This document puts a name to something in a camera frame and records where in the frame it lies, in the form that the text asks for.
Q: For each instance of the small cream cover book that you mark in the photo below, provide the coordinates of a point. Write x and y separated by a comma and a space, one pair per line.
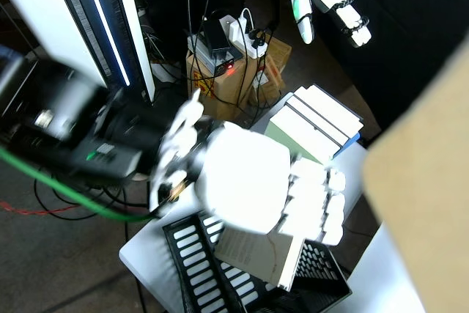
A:
256, 254

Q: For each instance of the brown cardboard box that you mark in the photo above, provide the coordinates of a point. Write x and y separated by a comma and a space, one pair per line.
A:
220, 89

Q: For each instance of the white tower with lit strip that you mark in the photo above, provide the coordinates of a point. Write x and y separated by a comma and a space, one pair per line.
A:
55, 16

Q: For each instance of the black plastic file rack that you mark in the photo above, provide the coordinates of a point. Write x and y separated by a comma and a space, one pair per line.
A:
322, 292

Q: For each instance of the blurred beige board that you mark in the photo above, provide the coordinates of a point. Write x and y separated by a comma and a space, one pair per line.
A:
421, 181

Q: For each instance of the black adapter brick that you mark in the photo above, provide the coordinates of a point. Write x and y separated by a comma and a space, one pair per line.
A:
216, 36

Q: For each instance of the cream spine book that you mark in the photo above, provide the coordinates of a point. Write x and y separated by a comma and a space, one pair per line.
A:
335, 105

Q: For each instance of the pale green cover book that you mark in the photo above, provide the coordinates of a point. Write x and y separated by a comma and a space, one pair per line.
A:
280, 137

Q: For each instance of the white spine book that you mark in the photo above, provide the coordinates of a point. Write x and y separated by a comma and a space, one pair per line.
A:
327, 111

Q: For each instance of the white power strip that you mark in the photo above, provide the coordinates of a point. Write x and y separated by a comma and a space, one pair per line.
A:
249, 42

